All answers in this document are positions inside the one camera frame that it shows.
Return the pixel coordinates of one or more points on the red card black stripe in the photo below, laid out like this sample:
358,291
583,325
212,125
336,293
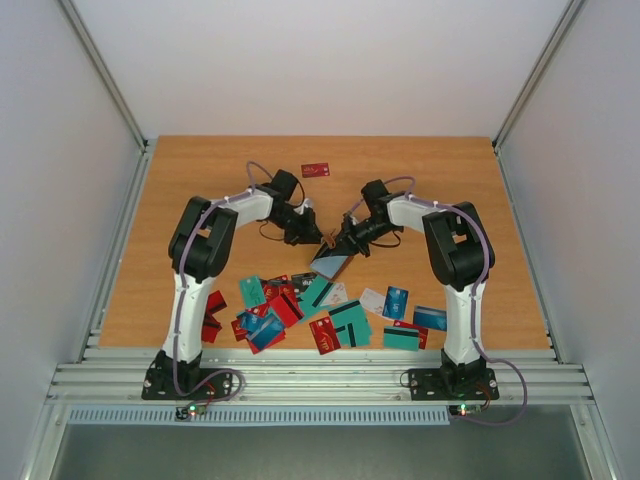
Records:
286,309
210,328

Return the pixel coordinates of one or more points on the teal card upper left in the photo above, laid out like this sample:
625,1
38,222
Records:
252,292

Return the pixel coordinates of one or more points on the black vip card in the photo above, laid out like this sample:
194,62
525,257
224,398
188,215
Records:
302,281

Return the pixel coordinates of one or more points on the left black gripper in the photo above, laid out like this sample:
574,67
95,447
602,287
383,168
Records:
307,234

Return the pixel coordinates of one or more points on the blue card far right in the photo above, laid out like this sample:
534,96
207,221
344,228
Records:
430,318

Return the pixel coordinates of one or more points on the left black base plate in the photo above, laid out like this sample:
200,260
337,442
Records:
195,383

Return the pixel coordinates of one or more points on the teal card black stripe centre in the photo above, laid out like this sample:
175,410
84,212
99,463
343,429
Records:
312,298

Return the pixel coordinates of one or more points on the teal card black stripe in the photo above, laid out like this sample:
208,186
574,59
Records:
349,313
354,334
312,298

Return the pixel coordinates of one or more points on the lone red card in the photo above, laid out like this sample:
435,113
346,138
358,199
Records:
315,170

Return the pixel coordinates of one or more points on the red card black stripe left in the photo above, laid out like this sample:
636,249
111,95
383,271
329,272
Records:
210,328

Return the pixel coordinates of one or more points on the teal card black stripe right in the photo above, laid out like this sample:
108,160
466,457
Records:
349,313

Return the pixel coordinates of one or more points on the white card centre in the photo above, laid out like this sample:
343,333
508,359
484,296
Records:
336,295

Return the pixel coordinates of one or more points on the teal card bottom right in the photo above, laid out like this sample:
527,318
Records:
401,338

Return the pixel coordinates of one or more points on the white card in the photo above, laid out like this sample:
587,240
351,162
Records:
336,295
372,301

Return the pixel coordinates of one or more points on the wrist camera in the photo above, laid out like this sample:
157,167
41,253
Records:
349,220
307,204

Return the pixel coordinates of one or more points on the brown leather card holder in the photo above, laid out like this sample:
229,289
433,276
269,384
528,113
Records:
329,267

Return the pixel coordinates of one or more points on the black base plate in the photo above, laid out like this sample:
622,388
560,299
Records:
195,383
430,384

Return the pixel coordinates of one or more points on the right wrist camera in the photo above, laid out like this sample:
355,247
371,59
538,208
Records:
349,220

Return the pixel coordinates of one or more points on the red card black stripe centre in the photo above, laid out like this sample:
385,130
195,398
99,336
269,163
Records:
286,309

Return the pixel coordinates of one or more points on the blue card lower pile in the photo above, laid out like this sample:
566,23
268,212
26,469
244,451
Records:
264,332

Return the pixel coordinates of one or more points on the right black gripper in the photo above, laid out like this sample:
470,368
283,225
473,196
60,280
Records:
353,239

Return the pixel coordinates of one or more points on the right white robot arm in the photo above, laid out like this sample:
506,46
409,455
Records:
460,255

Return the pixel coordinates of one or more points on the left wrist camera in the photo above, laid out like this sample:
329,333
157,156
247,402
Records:
307,204

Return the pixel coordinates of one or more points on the white card right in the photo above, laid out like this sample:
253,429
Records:
372,301

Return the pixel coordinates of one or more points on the slotted grey cable duct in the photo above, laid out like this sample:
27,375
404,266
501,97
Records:
260,416

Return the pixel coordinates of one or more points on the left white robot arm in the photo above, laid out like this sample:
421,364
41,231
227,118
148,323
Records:
199,250

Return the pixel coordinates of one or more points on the red vip card bottom centre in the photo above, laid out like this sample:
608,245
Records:
325,335

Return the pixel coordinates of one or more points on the red card upper left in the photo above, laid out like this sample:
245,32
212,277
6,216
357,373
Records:
215,303

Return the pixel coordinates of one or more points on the red card bottom right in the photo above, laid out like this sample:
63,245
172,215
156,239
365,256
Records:
422,332

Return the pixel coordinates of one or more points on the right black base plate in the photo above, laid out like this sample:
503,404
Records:
430,384

